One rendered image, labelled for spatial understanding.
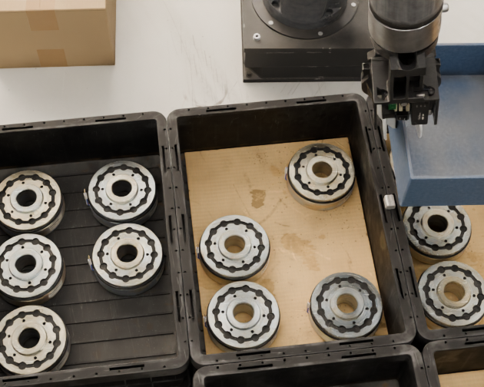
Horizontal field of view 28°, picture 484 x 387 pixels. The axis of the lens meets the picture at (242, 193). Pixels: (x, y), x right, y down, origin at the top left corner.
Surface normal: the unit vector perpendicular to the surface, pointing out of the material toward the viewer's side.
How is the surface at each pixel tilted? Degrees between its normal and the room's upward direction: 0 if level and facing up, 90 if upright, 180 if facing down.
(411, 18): 90
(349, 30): 2
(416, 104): 90
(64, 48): 90
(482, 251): 0
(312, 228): 0
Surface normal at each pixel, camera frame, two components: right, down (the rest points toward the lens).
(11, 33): 0.05, 0.87
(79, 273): 0.02, -0.48
